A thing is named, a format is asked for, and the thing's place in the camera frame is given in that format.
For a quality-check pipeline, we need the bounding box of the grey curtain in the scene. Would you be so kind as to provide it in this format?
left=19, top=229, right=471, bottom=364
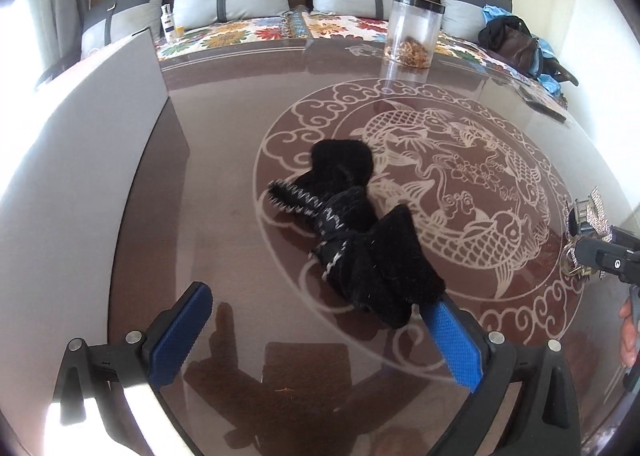
left=27, top=0, right=90, bottom=85

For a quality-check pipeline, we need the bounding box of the blue cloth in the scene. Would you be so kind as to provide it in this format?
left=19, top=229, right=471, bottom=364
left=477, top=5, right=566, bottom=98

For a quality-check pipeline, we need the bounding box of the small white lotion bottle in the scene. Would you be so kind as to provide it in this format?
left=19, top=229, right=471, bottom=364
left=160, top=4, right=177, bottom=44

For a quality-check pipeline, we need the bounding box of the clear plastic jar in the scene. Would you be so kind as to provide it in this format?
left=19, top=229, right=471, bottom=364
left=384, top=0, right=446, bottom=70

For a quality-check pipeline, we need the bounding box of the black and brown bag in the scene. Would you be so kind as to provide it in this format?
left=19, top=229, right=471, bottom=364
left=477, top=16, right=579, bottom=87

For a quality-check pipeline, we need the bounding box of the floral bed sheet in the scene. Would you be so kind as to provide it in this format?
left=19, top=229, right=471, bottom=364
left=156, top=8, right=567, bottom=124

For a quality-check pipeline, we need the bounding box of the far right grey pillow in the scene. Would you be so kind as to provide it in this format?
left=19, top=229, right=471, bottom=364
left=440, top=0, right=512, bottom=42

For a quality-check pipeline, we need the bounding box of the silver rhinestone bow clip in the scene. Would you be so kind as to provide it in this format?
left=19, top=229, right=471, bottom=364
left=560, top=187, right=612, bottom=281

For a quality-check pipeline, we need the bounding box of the far left grey pillow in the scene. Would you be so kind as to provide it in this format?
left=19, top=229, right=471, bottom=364
left=80, top=0, right=163, bottom=59

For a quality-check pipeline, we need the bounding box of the person's right hand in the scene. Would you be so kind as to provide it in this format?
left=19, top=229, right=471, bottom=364
left=618, top=300, right=638, bottom=368

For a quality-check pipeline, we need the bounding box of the grey storage box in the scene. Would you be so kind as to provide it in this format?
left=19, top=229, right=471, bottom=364
left=1, top=31, right=168, bottom=455

